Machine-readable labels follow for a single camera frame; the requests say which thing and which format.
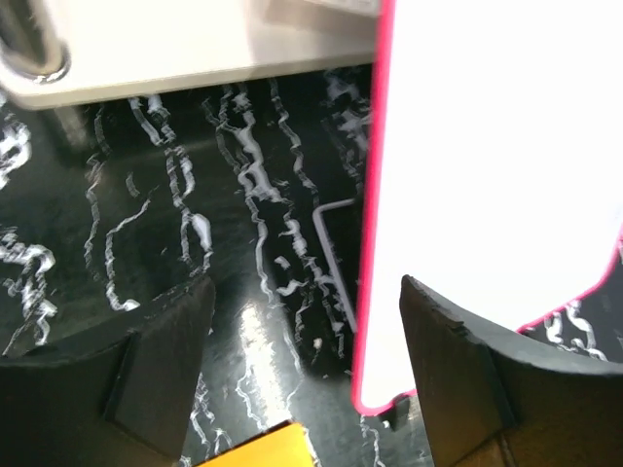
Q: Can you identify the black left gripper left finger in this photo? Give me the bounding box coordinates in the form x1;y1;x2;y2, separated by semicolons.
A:
1;275;215;466

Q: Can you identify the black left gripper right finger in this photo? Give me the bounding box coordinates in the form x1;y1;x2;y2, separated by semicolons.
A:
399;275;622;466

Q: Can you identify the pink-framed whiteboard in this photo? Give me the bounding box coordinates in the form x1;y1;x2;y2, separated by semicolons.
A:
352;1;622;415

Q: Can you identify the orange folder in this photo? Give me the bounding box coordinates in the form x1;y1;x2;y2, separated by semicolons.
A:
201;421;314;467

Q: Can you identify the black marble pattern mat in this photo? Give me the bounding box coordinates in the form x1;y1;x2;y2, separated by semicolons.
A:
0;62;623;467

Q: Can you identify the white two-tier shelf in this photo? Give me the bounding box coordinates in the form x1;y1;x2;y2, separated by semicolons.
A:
1;1;381;109

